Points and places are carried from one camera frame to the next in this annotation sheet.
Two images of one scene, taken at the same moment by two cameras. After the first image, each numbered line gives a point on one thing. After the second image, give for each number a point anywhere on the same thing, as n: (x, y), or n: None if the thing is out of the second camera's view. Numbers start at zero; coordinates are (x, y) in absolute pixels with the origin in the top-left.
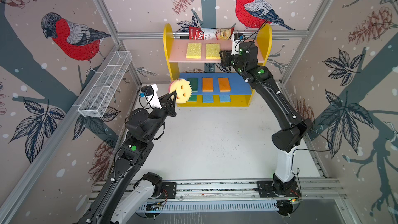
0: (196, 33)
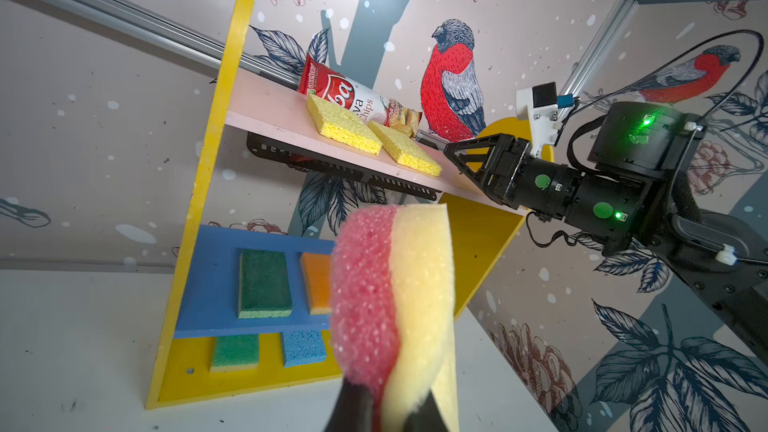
0: (322, 82)
